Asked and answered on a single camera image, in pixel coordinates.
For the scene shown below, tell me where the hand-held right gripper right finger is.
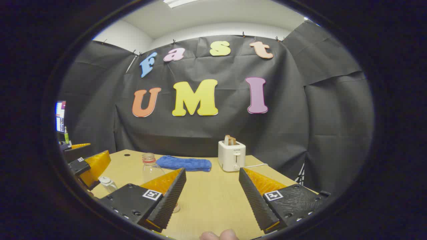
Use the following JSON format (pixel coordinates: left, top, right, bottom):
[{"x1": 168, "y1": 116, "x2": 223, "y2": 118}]
[{"x1": 239, "y1": 167, "x2": 331, "y2": 234}]

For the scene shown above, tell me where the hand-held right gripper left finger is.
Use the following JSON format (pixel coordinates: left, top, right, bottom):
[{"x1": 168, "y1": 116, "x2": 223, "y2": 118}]
[{"x1": 99, "y1": 168, "x2": 187, "y2": 233}]

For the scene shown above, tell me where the clear plastic water bottle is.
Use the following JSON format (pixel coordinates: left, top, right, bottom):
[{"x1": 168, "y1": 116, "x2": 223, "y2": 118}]
[{"x1": 142, "y1": 153, "x2": 181, "y2": 214}]

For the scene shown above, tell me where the white ceramic teacup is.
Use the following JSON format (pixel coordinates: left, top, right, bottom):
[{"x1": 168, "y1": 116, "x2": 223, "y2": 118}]
[{"x1": 100, "y1": 180, "x2": 118, "y2": 193}]

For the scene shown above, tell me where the blue folded cloth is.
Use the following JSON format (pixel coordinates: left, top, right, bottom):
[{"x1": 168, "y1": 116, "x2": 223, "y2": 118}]
[{"x1": 156, "y1": 155, "x2": 212, "y2": 172}]

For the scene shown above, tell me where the computer monitor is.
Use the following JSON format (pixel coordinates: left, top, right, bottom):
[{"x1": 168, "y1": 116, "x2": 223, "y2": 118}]
[{"x1": 55, "y1": 101, "x2": 66, "y2": 134}]

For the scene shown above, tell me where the white toaster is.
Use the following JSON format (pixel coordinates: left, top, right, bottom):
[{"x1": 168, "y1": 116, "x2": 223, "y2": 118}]
[{"x1": 218, "y1": 140, "x2": 246, "y2": 172}]

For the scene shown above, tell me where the black backdrop cloth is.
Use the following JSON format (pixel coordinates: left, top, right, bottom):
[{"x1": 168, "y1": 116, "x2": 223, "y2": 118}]
[{"x1": 57, "y1": 20, "x2": 374, "y2": 197}]

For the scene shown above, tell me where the ceiling light panel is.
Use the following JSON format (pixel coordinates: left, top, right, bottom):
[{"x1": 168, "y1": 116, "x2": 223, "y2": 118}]
[{"x1": 163, "y1": 0, "x2": 200, "y2": 8}]

